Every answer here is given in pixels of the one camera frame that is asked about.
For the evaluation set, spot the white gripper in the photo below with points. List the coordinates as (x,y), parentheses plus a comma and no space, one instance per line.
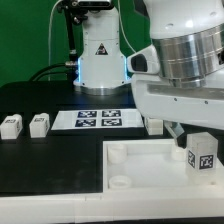
(154,97)

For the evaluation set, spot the white square tabletop tray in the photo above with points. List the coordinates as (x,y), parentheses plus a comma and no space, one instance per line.
(136,164)

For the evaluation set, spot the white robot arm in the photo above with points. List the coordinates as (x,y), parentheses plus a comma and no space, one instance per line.
(178,78)

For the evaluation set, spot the white sheet with tags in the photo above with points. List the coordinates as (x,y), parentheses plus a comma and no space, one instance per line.
(97,119)

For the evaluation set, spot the white L-shaped obstacle fence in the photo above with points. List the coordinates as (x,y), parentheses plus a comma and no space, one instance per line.
(187,202)

